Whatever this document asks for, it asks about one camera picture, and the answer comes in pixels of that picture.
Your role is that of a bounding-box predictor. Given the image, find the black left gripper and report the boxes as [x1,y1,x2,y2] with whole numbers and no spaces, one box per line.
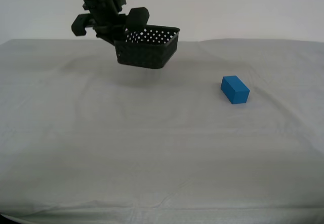
[82,0,150,46]

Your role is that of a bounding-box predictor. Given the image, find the black perforated plastic basket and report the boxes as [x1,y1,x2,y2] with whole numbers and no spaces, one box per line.
[113,24,181,70]

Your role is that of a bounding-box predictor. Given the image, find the blue rectangular block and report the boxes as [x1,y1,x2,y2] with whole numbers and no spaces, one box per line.
[220,75,251,105]

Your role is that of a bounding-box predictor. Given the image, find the light grey tablecloth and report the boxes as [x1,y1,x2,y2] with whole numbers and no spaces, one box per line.
[0,38,324,224]

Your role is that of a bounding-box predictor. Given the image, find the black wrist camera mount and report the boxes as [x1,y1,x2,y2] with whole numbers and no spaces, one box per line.
[71,13,95,36]

